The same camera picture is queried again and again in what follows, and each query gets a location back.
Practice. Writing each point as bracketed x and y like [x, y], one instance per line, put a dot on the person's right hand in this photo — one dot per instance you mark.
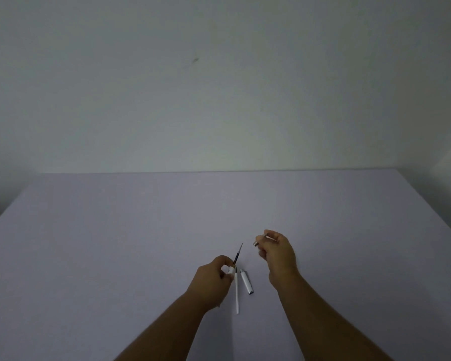
[282, 263]

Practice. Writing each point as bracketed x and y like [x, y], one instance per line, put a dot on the person's left thumb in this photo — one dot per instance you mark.
[224, 260]

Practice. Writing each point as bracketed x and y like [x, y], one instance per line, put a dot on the person's left forearm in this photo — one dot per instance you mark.
[169, 330]

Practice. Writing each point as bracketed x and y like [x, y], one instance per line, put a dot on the white pen barrel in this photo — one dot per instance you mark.
[236, 295]

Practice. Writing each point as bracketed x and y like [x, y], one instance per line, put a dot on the small silver pen tip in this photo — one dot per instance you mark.
[256, 242]

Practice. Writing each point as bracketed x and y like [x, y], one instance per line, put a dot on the person's left hand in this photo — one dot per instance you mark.
[208, 283]

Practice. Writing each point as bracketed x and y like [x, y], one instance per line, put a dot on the white pen cap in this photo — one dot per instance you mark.
[246, 282]

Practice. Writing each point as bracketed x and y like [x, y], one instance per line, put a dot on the person's right thumb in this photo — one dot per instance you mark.
[263, 251]

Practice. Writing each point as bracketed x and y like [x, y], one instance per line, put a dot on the person's right forearm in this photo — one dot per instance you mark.
[319, 323]

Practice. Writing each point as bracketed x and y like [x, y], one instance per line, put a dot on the thin black pen refill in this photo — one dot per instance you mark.
[238, 255]

